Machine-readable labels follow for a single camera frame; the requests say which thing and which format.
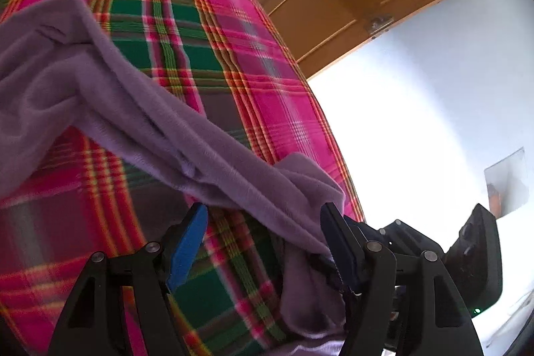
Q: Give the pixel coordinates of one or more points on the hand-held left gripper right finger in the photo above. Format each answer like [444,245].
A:
[342,251]

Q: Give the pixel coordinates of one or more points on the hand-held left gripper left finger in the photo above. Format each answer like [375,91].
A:
[190,247]

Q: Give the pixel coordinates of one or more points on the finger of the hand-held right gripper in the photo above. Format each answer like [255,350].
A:
[400,237]

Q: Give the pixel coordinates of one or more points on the purple fleece garment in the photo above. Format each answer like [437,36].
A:
[137,105]

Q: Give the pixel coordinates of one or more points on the metal door latch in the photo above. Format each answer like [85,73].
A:
[379,23]

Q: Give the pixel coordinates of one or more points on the pink green plaid blanket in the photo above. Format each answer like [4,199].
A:
[175,18]

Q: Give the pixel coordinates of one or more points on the small wall niche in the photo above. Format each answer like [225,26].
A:
[507,181]

